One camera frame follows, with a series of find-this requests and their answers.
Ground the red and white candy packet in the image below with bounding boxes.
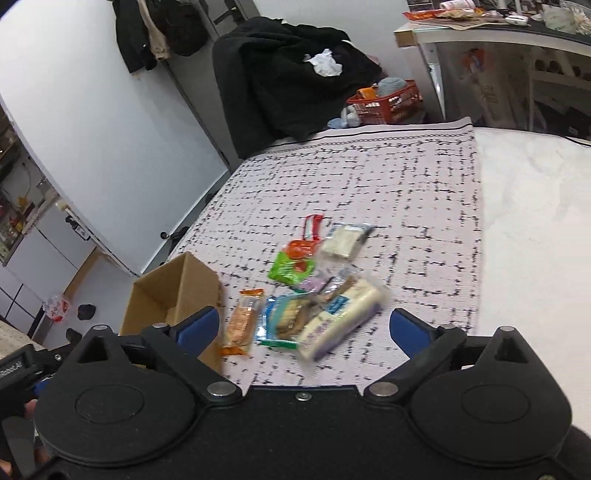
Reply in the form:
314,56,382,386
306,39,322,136
301,215,325,243

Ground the beige hanging cloth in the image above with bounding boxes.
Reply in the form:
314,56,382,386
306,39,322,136
141,0,172,61

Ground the large white bread packet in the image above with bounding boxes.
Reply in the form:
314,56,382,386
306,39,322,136
298,276,391,363

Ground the blue and grey plush toy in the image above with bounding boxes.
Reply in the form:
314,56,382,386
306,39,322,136
327,106,362,129

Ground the black coat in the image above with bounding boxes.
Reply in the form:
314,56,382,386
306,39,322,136
212,16,384,160

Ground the white cabinet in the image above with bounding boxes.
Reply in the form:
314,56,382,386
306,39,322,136
0,203,98,330

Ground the red and white plastic bag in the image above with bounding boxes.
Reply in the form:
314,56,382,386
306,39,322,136
44,295,73,322

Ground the hanging black jacket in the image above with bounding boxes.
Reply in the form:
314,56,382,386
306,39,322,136
112,0,208,75

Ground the white crumpled cloth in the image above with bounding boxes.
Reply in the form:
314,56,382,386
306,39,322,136
302,48,343,78

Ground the blue cookie packet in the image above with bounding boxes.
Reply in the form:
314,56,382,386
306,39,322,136
255,295,315,350

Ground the red plastic basket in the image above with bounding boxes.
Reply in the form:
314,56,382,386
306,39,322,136
346,79,423,125

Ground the orange snack packet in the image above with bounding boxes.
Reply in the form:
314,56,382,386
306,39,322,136
286,239,321,261

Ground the brown cardboard box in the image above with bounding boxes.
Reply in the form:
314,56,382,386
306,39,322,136
119,251,225,374

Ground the black-patterned white blanket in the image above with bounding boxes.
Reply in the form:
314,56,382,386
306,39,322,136
161,117,485,388

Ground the pink snack packet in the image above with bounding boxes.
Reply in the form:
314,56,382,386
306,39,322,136
295,272,335,295

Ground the clear sandwich packet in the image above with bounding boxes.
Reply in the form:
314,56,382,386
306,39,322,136
320,223,374,260

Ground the white desk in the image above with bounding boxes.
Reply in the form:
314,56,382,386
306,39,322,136
393,18,591,139

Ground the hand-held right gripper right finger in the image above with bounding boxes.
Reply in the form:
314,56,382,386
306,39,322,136
364,308,532,400

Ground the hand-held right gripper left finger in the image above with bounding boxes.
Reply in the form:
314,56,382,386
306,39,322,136
69,305,243,402

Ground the white mattress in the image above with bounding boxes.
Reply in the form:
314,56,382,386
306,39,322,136
473,127,591,437

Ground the orange bread packet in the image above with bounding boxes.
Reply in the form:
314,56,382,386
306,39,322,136
218,288,266,357

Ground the green snack packet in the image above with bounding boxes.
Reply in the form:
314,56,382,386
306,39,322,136
268,251,317,284

